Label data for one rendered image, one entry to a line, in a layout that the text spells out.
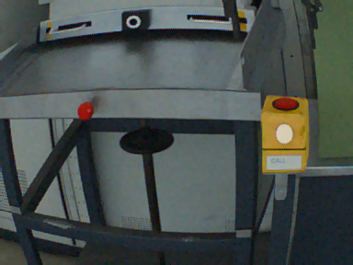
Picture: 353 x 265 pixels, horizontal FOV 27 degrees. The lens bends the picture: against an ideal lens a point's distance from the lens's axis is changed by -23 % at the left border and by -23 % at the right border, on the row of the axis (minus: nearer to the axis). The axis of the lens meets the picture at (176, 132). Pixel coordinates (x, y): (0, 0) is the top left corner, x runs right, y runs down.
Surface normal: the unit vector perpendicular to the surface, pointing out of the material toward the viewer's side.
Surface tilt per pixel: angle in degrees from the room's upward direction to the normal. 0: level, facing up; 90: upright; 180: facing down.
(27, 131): 90
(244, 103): 90
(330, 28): 90
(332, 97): 90
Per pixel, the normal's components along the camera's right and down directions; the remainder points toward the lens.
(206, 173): -0.22, 0.40
